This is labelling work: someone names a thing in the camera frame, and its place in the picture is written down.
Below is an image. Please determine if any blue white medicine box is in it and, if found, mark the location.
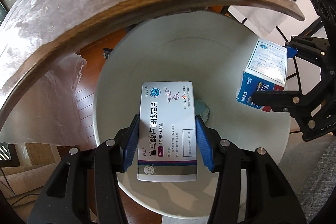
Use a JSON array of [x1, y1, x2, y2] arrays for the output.
[[236, 39, 288, 112]]

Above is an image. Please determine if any white purple medicine box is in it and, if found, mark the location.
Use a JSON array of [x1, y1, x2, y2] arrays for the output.
[[137, 81, 198, 182]]

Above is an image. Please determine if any white round trash bin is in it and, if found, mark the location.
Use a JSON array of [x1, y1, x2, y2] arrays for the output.
[[93, 11, 290, 219]]

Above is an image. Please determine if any crumpled blue paper scrap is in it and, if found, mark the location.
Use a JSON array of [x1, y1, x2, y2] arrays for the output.
[[194, 99, 210, 123]]

